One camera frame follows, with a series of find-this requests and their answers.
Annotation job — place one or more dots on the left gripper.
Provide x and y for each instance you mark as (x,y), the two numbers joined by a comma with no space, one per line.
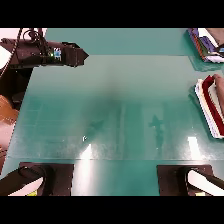
(75,55)

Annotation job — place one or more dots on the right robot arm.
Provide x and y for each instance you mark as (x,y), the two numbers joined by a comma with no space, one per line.
(200,178)

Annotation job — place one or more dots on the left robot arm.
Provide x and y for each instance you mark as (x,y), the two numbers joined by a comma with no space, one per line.
(26,53)

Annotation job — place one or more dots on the person's hand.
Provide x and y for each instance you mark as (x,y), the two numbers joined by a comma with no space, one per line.
(219,86)

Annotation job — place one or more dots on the heap of clothes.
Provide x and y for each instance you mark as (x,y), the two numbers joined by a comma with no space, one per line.
(206,46)

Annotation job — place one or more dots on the white garment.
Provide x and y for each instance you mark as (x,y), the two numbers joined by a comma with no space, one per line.
(205,105)

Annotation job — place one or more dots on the red garment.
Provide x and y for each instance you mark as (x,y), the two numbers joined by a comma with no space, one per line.
(210,100)

